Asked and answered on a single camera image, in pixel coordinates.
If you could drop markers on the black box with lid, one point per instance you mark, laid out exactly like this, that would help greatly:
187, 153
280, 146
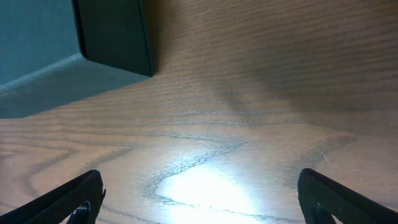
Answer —
55, 52

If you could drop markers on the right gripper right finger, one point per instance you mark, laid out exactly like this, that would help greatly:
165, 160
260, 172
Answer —
323, 200

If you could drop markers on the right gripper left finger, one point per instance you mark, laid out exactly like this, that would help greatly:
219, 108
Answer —
79, 200

